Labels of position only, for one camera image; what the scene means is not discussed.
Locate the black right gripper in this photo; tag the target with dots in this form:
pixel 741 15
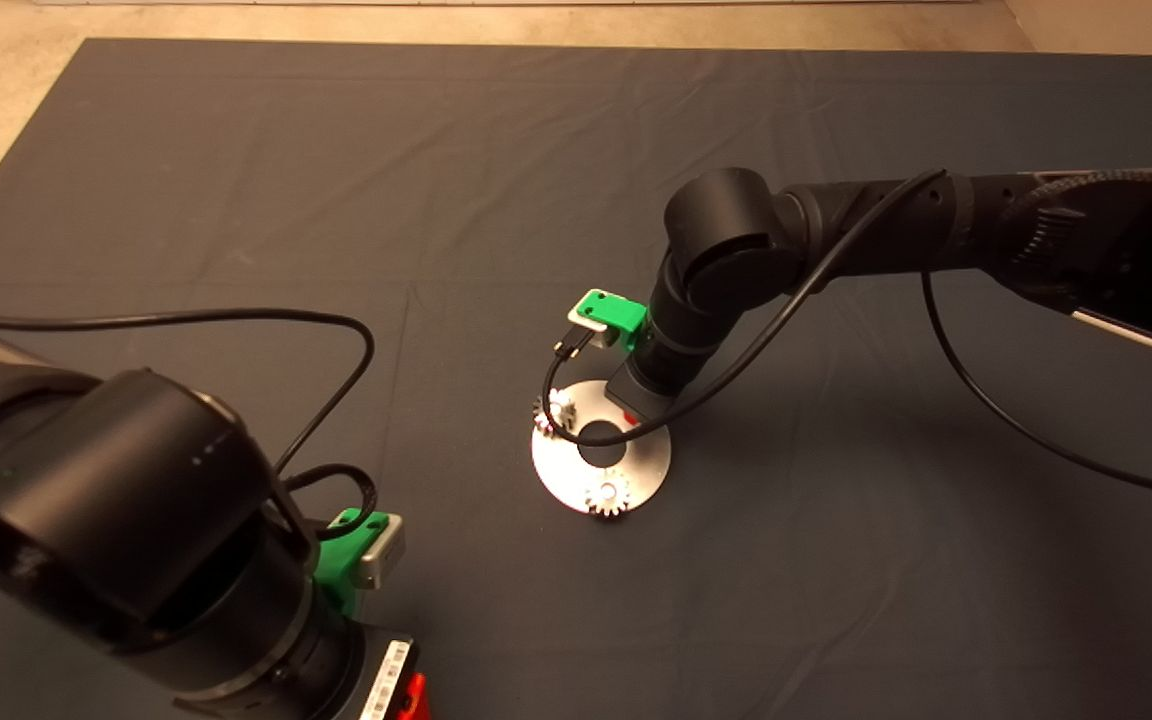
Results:
pixel 641 395

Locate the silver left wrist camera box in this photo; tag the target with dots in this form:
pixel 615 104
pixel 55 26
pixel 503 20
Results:
pixel 382 555

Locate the dark grey table cloth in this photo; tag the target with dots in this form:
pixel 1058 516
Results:
pixel 336 150

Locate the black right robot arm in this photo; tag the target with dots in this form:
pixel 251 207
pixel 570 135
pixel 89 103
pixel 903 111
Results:
pixel 736 225

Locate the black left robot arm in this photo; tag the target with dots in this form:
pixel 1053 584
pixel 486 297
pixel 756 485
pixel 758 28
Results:
pixel 96 500

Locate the green right camera mount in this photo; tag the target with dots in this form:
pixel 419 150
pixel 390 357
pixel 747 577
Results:
pixel 618 310

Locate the small steel planetary gear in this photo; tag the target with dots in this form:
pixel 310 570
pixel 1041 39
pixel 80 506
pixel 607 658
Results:
pixel 608 503
pixel 561 408

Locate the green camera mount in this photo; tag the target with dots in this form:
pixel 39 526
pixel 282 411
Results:
pixel 618 310
pixel 341 565

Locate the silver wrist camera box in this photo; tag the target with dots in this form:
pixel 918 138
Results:
pixel 382 555
pixel 584 318

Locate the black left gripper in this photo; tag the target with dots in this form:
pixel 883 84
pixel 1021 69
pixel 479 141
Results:
pixel 388 690

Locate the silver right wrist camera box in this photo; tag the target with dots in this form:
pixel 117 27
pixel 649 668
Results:
pixel 584 318

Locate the green left camera mount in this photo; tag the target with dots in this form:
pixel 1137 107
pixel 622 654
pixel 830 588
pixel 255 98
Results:
pixel 341 565

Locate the round metal carrier plate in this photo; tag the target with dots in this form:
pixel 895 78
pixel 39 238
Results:
pixel 646 470

